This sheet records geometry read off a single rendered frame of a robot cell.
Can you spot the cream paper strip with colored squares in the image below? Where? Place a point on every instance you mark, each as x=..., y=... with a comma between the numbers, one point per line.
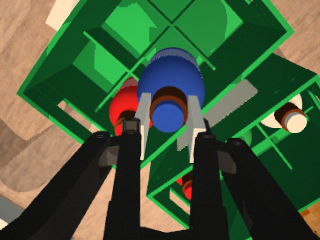
x=59, y=12

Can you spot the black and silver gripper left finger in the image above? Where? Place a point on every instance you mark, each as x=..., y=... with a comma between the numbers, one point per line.
x=58, y=209

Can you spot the green crate with dividers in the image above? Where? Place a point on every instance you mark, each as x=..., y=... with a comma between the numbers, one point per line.
x=235, y=36
x=268, y=87

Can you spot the cream bottle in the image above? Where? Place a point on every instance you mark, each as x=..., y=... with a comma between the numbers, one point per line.
x=289, y=116

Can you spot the red bottle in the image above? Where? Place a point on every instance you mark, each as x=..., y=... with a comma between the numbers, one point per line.
x=185, y=181
x=124, y=104

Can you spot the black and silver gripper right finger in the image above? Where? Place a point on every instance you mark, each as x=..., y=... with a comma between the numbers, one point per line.
x=266, y=210

